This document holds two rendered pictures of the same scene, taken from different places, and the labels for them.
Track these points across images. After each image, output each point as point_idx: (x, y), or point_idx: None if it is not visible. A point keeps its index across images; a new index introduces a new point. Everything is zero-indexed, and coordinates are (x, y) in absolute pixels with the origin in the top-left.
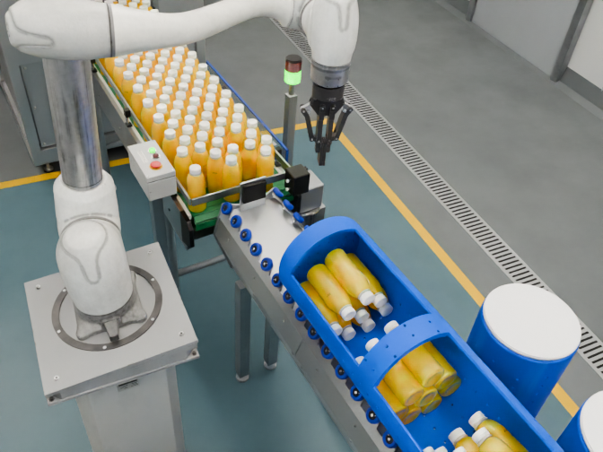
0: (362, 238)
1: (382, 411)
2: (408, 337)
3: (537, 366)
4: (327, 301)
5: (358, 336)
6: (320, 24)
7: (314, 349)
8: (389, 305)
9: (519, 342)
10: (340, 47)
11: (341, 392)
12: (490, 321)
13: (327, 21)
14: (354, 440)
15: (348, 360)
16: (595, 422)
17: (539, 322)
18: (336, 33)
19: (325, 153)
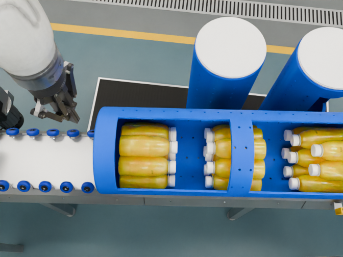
0: (129, 118)
1: (263, 196)
2: (245, 151)
3: (260, 69)
4: (154, 175)
5: (171, 160)
6: (8, 44)
7: (159, 195)
8: (174, 128)
9: (243, 68)
10: (48, 41)
11: (201, 198)
12: (219, 72)
13: (15, 33)
14: (228, 206)
15: (215, 194)
16: (315, 71)
17: (236, 44)
18: (34, 35)
19: (76, 113)
